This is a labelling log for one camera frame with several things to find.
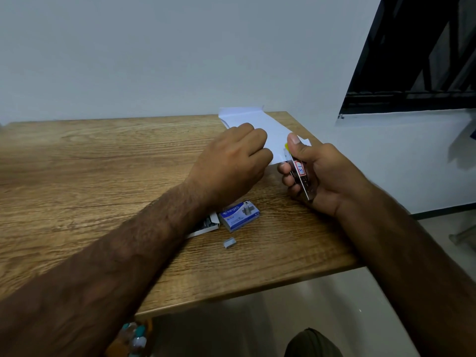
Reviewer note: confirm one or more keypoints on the white staples box tray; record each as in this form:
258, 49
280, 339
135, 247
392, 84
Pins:
206, 228

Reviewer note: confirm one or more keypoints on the yellow and silver stapler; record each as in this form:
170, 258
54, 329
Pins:
302, 178

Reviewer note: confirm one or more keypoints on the orange waste bin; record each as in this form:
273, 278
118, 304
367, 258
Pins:
119, 345

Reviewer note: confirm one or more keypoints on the person's right leg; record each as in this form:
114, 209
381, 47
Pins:
310, 343

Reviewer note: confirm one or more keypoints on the blue staples box sleeve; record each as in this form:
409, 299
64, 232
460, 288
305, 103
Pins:
238, 216

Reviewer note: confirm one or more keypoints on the person's right hand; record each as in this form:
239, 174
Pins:
331, 178

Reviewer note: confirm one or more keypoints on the person's left hand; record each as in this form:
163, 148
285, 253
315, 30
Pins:
230, 167

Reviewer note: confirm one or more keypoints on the black window frame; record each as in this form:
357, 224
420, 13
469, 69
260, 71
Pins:
401, 52

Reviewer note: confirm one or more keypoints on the person's left forearm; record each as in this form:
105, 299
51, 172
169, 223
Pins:
89, 275

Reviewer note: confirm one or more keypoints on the person's right forearm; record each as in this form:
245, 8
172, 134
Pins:
412, 278

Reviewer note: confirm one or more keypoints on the white papers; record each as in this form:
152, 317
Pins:
267, 130

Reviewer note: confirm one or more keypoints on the single grey staples strip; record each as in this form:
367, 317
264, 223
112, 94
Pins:
229, 243

